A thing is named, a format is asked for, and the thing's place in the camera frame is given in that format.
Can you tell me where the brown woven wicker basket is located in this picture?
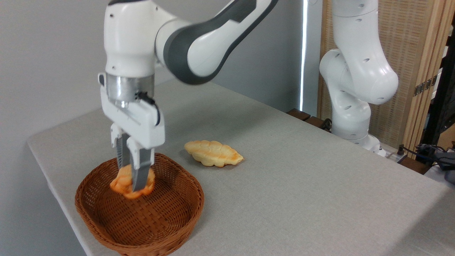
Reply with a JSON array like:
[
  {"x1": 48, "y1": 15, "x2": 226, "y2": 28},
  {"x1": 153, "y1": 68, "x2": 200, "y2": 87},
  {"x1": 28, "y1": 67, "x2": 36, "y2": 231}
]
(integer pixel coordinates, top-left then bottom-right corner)
[{"x1": 75, "y1": 153, "x2": 205, "y2": 256}]

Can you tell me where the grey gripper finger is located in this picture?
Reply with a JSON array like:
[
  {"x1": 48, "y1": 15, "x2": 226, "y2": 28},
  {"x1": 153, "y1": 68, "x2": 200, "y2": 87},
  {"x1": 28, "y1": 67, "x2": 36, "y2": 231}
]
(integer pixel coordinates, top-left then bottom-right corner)
[
  {"x1": 127, "y1": 137, "x2": 155, "y2": 193},
  {"x1": 110, "y1": 123, "x2": 131, "y2": 172}
]

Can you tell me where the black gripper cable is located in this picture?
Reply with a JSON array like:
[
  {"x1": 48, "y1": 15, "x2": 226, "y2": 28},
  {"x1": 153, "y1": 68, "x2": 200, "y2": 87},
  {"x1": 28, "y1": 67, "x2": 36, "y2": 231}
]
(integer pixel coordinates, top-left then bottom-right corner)
[{"x1": 135, "y1": 91, "x2": 161, "y2": 127}]

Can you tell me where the black cable bundle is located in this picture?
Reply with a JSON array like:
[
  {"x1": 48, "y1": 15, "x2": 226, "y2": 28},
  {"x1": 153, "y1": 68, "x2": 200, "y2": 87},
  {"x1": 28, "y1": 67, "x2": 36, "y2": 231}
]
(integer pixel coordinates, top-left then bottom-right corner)
[{"x1": 397, "y1": 142, "x2": 455, "y2": 170}]

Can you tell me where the black metal stand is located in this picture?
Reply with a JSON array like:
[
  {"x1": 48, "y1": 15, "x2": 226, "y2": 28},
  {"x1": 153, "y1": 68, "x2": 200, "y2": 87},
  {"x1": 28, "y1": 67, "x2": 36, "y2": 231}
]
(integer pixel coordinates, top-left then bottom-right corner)
[{"x1": 421, "y1": 34, "x2": 455, "y2": 147}]

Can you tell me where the bamboo folding screen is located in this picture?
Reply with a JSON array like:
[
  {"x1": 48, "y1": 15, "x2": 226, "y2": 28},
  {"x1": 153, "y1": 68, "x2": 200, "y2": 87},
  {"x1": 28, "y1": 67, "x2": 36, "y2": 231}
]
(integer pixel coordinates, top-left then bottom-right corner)
[{"x1": 317, "y1": 0, "x2": 455, "y2": 151}]

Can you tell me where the grey power adapter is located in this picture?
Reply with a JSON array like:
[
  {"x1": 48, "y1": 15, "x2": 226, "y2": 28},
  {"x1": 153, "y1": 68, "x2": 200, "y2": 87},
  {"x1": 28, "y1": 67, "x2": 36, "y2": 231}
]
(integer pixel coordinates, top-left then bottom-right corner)
[{"x1": 436, "y1": 151, "x2": 455, "y2": 185}]

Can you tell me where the small golden fish-shaped bread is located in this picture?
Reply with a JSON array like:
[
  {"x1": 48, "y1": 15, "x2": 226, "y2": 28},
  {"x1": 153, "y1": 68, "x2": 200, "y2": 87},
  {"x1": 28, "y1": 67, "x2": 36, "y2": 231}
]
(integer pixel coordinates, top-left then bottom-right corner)
[{"x1": 109, "y1": 164, "x2": 156, "y2": 199}]

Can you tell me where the metal screen hinge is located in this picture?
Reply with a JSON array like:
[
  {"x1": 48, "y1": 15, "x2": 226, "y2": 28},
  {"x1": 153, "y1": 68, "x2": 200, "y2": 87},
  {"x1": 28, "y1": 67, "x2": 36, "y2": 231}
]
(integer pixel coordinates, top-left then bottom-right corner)
[{"x1": 414, "y1": 75, "x2": 438, "y2": 97}]

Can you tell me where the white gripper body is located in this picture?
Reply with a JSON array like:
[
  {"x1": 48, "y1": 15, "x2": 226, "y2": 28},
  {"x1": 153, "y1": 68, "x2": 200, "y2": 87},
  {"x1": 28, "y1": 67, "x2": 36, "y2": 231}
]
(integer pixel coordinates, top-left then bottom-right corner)
[{"x1": 98, "y1": 73, "x2": 166, "y2": 150}]

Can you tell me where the dark brown wooden block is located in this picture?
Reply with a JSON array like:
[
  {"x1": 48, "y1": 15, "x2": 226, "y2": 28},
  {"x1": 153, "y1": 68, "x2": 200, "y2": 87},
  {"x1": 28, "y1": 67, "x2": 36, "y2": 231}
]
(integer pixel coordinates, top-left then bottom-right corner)
[
  {"x1": 305, "y1": 116, "x2": 332, "y2": 132},
  {"x1": 397, "y1": 156, "x2": 431, "y2": 175},
  {"x1": 287, "y1": 108, "x2": 311, "y2": 122}
]

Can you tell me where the long golden leaf-shaped bread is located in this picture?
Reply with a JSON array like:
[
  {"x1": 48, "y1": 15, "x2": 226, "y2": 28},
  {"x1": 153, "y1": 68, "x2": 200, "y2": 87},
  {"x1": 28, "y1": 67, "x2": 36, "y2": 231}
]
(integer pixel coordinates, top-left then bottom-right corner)
[{"x1": 184, "y1": 140, "x2": 245, "y2": 168}]

